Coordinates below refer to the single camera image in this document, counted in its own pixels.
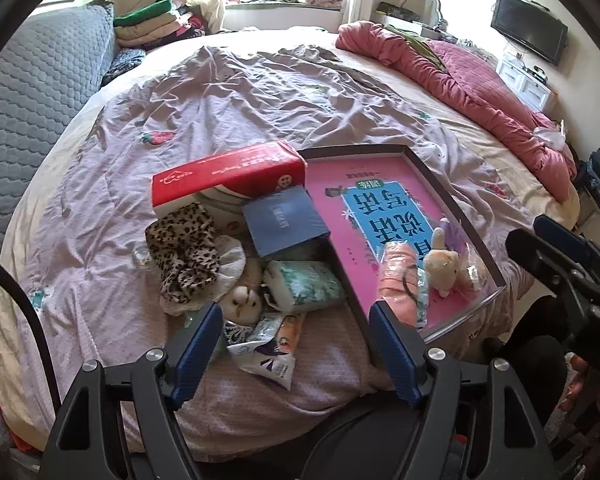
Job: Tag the black flat television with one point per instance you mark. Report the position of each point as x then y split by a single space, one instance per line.
530 27

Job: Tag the red and white carton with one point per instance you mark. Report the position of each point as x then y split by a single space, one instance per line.
230 170

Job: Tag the white vanity mirror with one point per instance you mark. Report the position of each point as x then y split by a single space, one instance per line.
425 4

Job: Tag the white drawer cabinet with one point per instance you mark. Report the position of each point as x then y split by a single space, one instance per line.
527 85

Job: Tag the pink picture book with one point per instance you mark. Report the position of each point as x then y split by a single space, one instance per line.
330 220

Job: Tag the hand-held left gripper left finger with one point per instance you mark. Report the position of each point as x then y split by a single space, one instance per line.
195 355

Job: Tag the blue denim bag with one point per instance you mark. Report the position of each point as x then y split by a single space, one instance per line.
597 180

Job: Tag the black white lace cloth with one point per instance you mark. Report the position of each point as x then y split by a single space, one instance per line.
237 333

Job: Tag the leopard and floral fabric scrunchie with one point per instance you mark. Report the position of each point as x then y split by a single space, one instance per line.
185 250

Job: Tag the small green patterned packet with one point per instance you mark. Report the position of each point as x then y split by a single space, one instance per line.
423 300

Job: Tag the pink quilt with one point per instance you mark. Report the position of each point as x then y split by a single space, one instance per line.
460 80

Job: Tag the green sponge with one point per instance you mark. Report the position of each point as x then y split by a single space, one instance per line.
220 349

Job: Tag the green white tissue pack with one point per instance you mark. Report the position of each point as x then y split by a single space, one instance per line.
305 285

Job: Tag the dark blue box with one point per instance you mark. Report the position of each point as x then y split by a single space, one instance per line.
285 220

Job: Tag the beige plush toy purple trim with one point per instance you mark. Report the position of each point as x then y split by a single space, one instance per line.
445 266

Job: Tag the packet with orange print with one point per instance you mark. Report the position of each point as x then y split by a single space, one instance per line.
289 334

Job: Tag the cream plush bear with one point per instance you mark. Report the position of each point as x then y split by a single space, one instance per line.
243 301

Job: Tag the white packet with black marks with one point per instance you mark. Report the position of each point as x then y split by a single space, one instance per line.
265 367

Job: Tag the pink cloth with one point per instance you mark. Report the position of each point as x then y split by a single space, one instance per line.
397 280

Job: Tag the person's right hand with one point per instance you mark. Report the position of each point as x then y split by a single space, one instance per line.
577 385

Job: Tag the olive green cloth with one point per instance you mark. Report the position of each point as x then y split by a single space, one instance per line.
420 44

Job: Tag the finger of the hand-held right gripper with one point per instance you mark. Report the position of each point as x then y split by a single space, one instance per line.
535 255
557 234

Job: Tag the grey quilted headboard cover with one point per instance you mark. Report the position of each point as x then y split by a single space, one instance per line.
35 85

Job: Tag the dark speckled cloth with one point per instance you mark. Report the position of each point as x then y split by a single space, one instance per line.
122 63

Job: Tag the pile of folded clothes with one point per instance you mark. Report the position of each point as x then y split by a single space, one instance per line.
155 20

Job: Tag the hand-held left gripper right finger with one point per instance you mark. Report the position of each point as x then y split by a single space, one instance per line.
395 355

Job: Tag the purple printed bedsheet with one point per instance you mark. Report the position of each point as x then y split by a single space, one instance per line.
230 100

